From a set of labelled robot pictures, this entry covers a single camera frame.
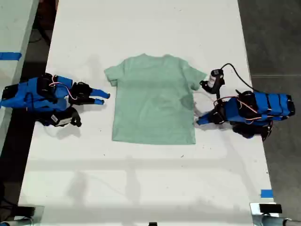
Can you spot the black box on metal bracket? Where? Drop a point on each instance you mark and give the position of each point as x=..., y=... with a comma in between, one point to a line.
x=270, y=208

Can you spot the long blue tape strip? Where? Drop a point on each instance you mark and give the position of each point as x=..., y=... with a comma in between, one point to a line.
x=9, y=56

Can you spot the black box on metal clamp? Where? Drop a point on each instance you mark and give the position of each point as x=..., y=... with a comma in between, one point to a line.
x=26, y=210

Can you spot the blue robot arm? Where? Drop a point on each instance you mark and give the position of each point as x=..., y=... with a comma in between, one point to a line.
x=35, y=94
x=263, y=106

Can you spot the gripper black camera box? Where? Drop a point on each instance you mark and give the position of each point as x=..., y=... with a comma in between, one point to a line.
x=215, y=78
x=62, y=120

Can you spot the pale green T-shirt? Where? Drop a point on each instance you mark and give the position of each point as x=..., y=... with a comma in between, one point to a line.
x=152, y=101

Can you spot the small black edge clip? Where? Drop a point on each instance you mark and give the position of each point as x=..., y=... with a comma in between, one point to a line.
x=152, y=224

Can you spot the white side table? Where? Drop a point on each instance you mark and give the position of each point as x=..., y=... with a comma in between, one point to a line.
x=14, y=35

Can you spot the small blue tape piece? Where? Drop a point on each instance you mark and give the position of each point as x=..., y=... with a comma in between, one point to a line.
x=266, y=193

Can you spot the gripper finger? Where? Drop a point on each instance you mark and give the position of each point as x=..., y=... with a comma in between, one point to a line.
x=100, y=92
x=207, y=118
x=97, y=101

